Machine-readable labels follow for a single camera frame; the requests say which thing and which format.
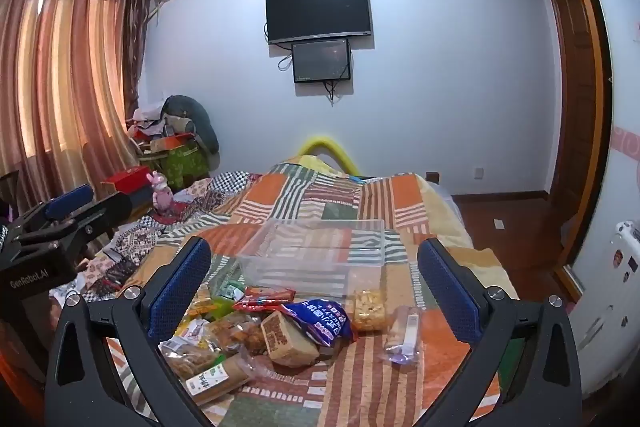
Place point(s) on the orange cardboard box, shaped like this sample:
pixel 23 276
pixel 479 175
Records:
pixel 172 142

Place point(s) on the clear plastic container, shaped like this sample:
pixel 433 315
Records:
pixel 310 257

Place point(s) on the fried snack packet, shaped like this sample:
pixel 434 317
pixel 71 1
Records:
pixel 237 334

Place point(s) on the green bag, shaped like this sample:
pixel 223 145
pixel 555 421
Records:
pixel 185 164

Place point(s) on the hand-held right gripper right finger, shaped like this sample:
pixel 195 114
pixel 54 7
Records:
pixel 445 287

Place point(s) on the striped patchwork blanket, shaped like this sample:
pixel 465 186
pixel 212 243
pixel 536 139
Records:
pixel 320 192

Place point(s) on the large black wall television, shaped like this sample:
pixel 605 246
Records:
pixel 318 9

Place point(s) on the striped pink curtain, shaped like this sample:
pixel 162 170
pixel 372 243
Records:
pixel 65 72

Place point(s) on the yellow plush pillow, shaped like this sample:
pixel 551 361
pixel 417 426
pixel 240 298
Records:
pixel 327 146

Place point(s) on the pile of clothes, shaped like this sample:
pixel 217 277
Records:
pixel 145 129
pixel 197 117

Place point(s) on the white plastic fixture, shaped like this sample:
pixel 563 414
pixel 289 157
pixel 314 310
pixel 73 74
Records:
pixel 629 232

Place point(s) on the yellow cracker packet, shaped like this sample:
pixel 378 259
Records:
pixel 369 309

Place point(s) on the small black wall monitor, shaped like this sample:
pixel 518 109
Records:
pixel 321 60

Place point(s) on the dark brown curtain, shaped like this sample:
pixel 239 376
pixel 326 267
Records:
pixel 137 37

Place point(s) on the white cabinet with stickers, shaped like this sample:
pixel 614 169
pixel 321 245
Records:
pixel 615 157

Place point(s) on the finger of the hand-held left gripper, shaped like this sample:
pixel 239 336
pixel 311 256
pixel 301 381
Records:
pixel 70 202
pixel 112 209

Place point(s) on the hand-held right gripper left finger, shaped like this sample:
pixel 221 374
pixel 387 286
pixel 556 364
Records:
pixel 180 292

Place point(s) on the wooden door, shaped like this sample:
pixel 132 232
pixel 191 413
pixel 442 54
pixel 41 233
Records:
pixel 575 117

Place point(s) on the clear wrapped purple snack bar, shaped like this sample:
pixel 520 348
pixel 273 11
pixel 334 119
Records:
pixel 402 337

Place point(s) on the brown pastry packet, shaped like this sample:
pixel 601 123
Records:
pixel 187 357

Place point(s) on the red box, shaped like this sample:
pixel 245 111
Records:
pixel 127 179

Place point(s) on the brown cake packet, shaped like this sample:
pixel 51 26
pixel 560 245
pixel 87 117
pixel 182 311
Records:
pixel 287 339

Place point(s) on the white wall socket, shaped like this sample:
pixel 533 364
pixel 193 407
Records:
pixel 478 172

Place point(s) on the blue chip bag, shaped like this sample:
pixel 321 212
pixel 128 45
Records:
pixel 320 317

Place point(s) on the long red snack packet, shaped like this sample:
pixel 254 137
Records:
pixel 262 297

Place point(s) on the green white snack packet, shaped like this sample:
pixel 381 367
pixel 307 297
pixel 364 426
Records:
pixel 227 294

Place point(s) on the white label bread packet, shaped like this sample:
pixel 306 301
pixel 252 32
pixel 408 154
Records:
pixel 215 377

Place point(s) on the pink plush toy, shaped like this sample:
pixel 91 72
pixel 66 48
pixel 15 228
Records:
pixel 161 194

